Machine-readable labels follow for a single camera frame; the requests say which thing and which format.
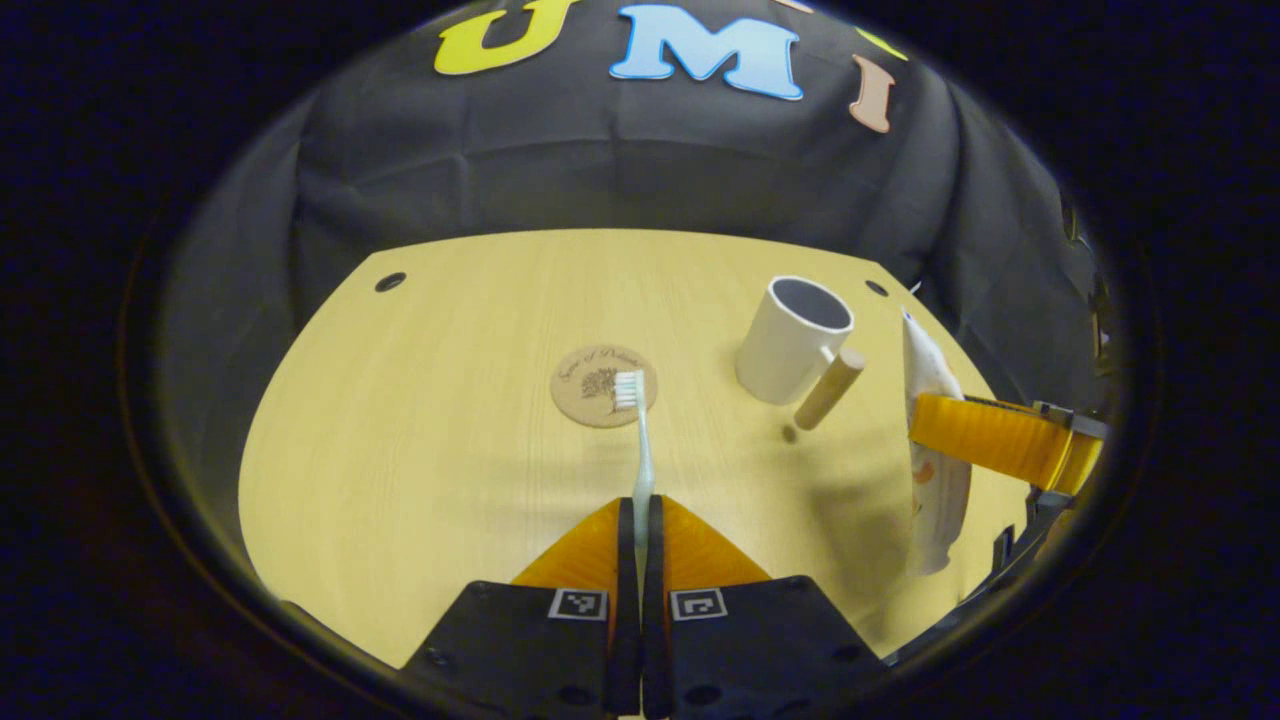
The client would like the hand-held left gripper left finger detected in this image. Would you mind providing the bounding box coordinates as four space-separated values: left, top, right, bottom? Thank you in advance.
395 497 642 720

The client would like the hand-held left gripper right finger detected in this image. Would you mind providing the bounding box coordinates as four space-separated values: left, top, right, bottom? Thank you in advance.
643 495 891 720

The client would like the white toothpaste tube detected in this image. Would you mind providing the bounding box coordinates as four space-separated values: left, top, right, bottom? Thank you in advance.
900 307 973 578

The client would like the pale green toothbrush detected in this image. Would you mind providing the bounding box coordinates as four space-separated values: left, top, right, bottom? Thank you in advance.
613 370 656 561

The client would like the round wooden coaster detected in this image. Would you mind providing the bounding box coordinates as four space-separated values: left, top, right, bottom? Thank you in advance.
550 345 659 429

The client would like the white cup with wooden handle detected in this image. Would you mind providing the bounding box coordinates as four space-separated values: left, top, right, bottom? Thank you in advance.
735 276 867 431

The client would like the black backdrop cloth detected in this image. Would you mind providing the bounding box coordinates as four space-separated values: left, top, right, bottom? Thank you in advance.
155 0 1116 561

